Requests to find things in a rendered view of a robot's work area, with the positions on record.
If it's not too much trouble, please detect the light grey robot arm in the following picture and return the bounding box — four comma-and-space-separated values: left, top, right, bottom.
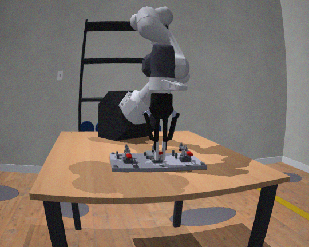
119, 7, 190, 124

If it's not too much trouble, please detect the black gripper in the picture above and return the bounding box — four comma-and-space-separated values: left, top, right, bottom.
142, 93, 180, 160

